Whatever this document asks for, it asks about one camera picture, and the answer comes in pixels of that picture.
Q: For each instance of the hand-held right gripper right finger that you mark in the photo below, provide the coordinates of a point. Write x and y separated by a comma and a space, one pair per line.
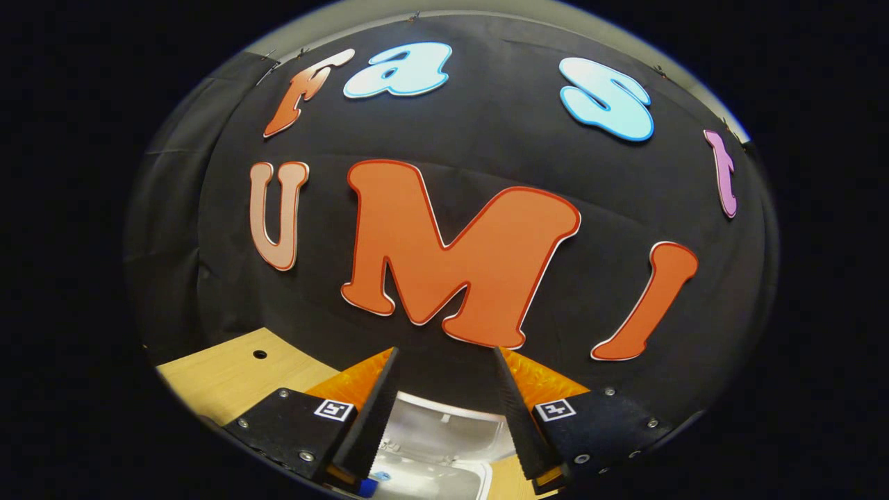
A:
517, 423

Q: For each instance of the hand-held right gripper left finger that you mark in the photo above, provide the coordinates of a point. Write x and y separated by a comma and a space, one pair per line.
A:
371, 423

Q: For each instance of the silver blue pop can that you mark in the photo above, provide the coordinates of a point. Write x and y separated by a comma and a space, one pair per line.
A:
369, 487

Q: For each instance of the white desktop garbage bin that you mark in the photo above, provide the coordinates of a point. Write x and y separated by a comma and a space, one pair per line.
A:
444, 430

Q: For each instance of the wooden desktop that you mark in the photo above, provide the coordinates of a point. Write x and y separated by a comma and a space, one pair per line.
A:
229, 375

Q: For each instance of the black backdrop cloth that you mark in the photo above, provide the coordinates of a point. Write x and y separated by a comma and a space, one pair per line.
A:
486, 125

